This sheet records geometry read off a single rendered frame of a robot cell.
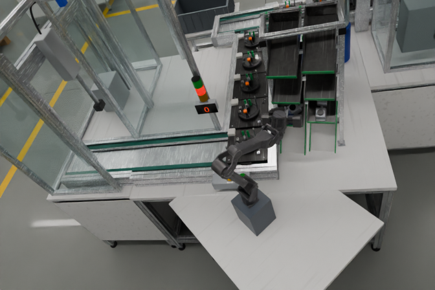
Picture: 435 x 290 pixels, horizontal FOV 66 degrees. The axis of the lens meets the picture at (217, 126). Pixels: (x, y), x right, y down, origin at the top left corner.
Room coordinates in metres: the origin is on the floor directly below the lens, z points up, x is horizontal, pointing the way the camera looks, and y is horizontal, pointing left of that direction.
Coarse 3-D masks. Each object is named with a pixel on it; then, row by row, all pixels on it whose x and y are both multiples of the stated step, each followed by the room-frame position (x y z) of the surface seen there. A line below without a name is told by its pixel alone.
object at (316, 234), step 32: (288, 192) 0.91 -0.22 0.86; (320, 192) 0.84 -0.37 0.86; (192, 224) 0.96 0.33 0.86; (224, 224) 0.88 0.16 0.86; (288, 224) 0.75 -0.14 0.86; (320, 224) 0.69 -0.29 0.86; (352, 224) 0.63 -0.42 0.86; (224, 256) 0.72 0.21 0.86; (256, 256) 0.66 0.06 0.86; (288, 256) 0.60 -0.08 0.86; (320, 256) 0.55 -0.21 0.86; (352, 256) 0.49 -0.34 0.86; (256, 288) 0.52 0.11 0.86; (288, 288) 0.47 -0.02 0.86; (320, 288) 0.42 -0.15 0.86
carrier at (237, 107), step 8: (232, 104) 1.59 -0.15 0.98; (240, 104) 1.57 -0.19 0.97; (248, 104) 1.47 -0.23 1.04; (256, 104) 1.48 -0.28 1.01; (264, 104) 1.49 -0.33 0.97; (232, 112) 1.53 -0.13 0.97; (240, 112) 1.47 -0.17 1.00; (248, 112) 1.46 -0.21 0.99; (256, 112) 1.43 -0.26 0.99; (264, 112) 1.43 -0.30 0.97; (232, 120) 1.46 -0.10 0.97; (240, 120) 1.44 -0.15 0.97; (248, 120) 1.41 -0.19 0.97; (256, 120) 1.38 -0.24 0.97; (240, 128) 1.38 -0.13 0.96; (248, 128) 1.37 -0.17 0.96
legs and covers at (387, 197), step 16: (352, 192) 0.80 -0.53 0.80; (368, 192) 0.77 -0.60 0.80; (384, 192) 0.74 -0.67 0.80; (144, 208) 1.29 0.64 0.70; (160, 208) 1.41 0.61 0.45; (368, 208) 0.95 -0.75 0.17; (384, 208) 0.74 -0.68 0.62; (160, 224) 1.28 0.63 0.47; (176, 224) 1.41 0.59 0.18; (384, 224) 0.73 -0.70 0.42; (176, 240) 1.28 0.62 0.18; (192, 240) 1.23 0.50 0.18
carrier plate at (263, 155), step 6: (240, 132) 1.35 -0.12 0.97; (246, 132) 1.33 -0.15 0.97; (252, 132) 1.31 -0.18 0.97; (258, 132) 1.29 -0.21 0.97; (228, 138) 1.34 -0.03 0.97; (234, 138) 1.32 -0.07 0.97; (228, 144) 1.29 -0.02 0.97; (258, 150) 1.17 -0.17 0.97; (264, 150) 1.15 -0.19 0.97; (228, 156) 1.21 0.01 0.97; (246, 156) 1.16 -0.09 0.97; (252, 156) 1.15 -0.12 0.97; (258, 156) 1.13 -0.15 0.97; (264, 156) 1.11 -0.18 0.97; (228, 162) 1.17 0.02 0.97; (240, 162) 1.14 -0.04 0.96; (252, 162) 1.12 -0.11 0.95
